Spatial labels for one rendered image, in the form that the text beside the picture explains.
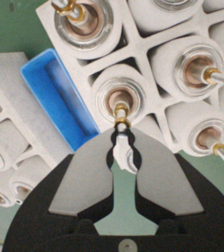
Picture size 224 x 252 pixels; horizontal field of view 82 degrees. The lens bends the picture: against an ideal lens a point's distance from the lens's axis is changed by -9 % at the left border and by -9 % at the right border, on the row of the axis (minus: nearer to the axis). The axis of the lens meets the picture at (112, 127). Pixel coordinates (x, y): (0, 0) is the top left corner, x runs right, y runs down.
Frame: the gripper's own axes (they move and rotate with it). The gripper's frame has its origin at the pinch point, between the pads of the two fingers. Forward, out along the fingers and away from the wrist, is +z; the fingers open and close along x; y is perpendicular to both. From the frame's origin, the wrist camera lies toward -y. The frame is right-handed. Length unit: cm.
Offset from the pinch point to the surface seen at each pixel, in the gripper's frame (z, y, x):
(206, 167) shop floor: 35, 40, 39
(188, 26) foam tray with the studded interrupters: 16.7, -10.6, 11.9
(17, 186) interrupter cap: 9.4, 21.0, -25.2
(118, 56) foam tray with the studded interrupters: 16.7, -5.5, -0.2
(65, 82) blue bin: 34.3, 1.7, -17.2
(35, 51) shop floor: 34.7, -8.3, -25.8
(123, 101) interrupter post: 6.7, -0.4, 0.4
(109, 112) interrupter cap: 9.4, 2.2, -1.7
